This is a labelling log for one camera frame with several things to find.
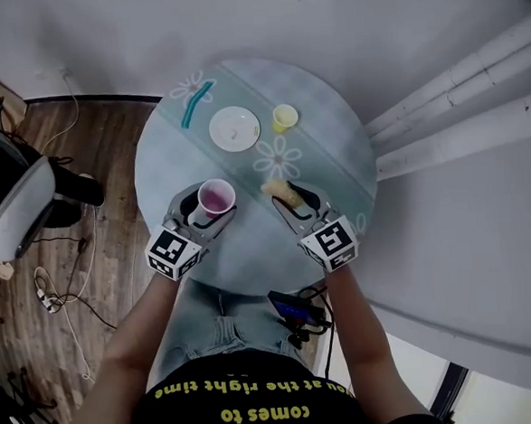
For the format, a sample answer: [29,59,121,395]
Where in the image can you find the round table with light-blue cloth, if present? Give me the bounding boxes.
[126,49,386,306]

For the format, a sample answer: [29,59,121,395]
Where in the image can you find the teal curved brush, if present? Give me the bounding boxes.
[177,79,221,130]

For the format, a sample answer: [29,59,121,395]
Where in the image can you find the white power strip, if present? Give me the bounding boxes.
[34,284,62,315]

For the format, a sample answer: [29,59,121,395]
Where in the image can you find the black floor cables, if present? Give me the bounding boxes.
[22,233,119,336]

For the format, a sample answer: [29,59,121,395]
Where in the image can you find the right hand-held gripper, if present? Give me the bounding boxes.
[269,176,362,278]

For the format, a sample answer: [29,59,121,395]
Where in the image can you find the black cable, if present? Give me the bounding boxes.
[317,287,341,381]

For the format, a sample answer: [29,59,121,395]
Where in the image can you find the thin white wall pipe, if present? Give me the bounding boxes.
[356,5,531,138]
[362,36,531,155]

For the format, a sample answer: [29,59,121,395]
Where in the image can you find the yellow paper cup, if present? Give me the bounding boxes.
[270,102,299,136]

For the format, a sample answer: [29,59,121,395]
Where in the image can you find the white floor cable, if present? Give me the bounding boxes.
[19,69,109,387]

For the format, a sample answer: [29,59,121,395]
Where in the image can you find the black tripod stand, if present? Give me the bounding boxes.
[0,363,62,424]

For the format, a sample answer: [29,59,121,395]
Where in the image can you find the tan bread piece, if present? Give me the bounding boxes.
[259,176,305,212]

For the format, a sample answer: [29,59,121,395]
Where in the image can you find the person's left forearm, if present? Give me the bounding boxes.
[98,270,189,391]

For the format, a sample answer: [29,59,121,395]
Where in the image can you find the person's grey jeans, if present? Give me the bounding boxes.
[147,270,313,381]

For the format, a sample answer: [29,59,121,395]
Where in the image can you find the black device with blue screen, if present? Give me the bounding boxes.
[266,286,336,348]

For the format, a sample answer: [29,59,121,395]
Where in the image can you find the red plastic cup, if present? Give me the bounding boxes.
[189,177,240,225]

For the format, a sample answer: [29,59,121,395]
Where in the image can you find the thick white wall pipe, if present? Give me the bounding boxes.
[369,88,531,182]

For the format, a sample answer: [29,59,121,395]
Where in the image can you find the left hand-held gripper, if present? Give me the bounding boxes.
[139,180,244,285]

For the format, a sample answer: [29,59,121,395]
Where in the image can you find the person's right forearm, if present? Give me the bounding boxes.
[324,260,400,396]

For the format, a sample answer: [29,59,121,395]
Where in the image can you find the black window frame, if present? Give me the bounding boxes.
[426,359,473,424]

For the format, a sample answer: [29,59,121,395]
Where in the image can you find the white round plate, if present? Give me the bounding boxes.
[206,103,263,155]

